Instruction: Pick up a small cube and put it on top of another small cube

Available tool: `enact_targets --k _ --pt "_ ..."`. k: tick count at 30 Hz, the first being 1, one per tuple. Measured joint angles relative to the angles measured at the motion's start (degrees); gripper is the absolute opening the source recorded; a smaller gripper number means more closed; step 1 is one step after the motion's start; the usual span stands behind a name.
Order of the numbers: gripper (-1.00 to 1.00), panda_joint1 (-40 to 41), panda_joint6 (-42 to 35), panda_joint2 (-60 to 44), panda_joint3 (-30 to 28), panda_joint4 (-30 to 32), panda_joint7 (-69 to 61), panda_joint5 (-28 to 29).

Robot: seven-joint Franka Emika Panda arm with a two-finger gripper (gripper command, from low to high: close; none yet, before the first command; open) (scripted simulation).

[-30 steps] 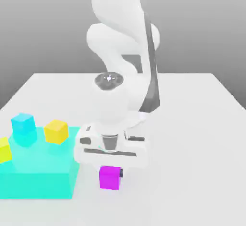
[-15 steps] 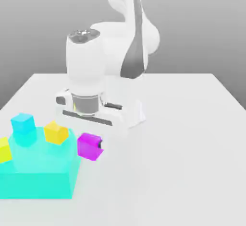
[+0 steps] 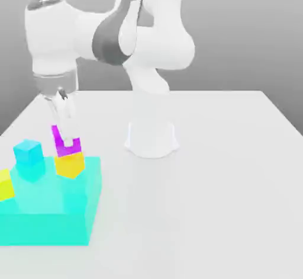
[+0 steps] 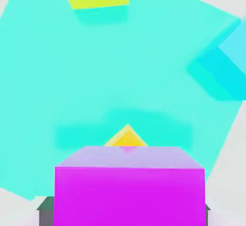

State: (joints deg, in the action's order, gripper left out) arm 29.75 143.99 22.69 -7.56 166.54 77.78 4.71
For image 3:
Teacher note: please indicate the small orange cube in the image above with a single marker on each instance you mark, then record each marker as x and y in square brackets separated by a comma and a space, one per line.
[69, 165]

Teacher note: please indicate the small cyan cube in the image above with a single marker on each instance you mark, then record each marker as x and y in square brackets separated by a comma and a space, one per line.
[28, 153]

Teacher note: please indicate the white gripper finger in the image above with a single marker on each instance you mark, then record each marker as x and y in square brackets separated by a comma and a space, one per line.
[68, 142]

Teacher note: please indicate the small magenta cube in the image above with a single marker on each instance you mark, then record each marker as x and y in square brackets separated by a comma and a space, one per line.
[59, 145]

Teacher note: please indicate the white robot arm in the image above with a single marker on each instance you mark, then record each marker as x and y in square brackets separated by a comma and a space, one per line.
[59, 37]

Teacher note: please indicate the large turquoise box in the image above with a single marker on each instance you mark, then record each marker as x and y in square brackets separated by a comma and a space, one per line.
[47, 226]

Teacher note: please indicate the small yellow cube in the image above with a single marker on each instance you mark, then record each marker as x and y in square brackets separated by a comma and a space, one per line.
[6, 185]

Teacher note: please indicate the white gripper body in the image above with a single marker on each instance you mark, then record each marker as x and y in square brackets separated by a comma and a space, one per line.
[67, 122]

